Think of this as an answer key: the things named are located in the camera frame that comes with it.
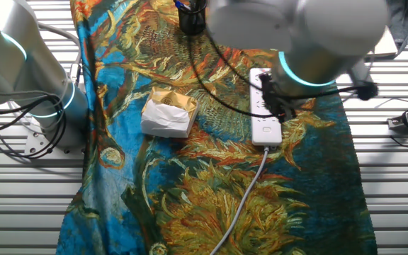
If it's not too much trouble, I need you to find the blue pen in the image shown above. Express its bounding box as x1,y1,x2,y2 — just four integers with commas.
174,0,192,12

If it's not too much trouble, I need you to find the white power strip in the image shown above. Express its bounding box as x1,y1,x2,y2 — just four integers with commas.
249,67,283,147

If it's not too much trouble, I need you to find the grey folded cloth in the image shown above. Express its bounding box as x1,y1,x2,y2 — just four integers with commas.
385,0,408,55

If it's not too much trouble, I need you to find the sunflower painting print cloth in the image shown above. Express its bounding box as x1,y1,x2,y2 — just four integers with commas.
55,0,378,255

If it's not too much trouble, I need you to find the grey cable hose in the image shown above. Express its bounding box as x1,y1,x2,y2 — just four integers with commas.
37,21,84,88

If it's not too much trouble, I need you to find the grey power strip cord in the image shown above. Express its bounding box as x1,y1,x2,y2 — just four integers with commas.
209,145,271,255

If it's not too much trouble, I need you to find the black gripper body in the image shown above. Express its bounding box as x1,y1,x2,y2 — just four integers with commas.
259,72,290,116

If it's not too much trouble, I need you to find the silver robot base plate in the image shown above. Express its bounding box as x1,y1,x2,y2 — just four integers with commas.
23,116,86,157

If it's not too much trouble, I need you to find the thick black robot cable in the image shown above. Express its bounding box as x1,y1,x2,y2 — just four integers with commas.
187,33,279,119

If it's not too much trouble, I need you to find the gold and white box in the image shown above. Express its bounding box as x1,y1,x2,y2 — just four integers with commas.
140,86,200,139

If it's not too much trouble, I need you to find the flat white box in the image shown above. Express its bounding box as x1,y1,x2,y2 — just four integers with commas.
365,28,399,60

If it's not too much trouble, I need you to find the black mesh pen holder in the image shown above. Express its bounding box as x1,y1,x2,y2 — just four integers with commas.
177,0,208,36

